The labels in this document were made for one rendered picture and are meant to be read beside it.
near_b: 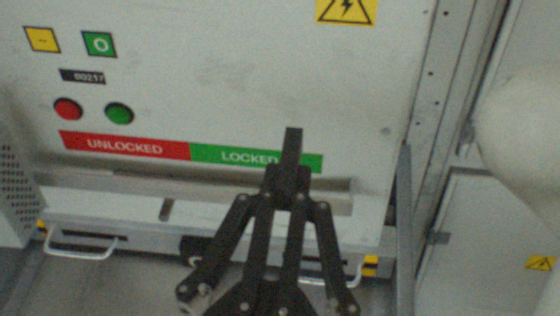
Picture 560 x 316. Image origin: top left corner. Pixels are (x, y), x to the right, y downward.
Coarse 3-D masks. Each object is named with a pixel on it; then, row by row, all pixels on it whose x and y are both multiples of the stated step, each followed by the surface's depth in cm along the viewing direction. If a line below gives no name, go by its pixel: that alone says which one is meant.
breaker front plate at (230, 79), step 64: (0, 0) 55; (64, 0) 54; (128, 0) 53; (192, 0) 52; (256, 0) 52; (384, 0) 50; (0, 64) 62; (64, 64) 60; (128, 64) 59; (192, 64) 58; (256, 64) 57; (320, 64) 56; (384, 64) 55; (64, 128) 68; (128, 128) 67; (192, 128) 65; (256, 128) 64; (320, 128) 63; (384, 128) 61; (64, 192) 78; (320, 192) 71; (384, 192) 69
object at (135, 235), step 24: (48, 216) 82; (72, 216) 82; (72, 240) 85; (96, 240) 84; (120, 240) 83; (144, 240) 82; (168, 240) 82; (240, 240) 79; (312, 240) 79; (384, 240) 79; (312, 264) 81; (384, 264) 79
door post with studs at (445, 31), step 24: (456, 0) 80; (432, 24) 83; (456, 24) 83; (432, 48) 86; (456, 48) 86; (432, 72) 89; (432, 96) 93; (408, 120) 98; (432, 120) 97; (408, 144) 102
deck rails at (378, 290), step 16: (32, 240) 88; (0, 256) 80; (16, 256) 84; (32, 256) 86; (0, 272) 80; (16, 272) 84; (32, 272) 84; (0, 288) 81; (16, 288) 82; (368, 288) 82; (384, 288) 82; (0, 304) 81; (16, 304) 81; (368, 304) 81; (384, 304) 81
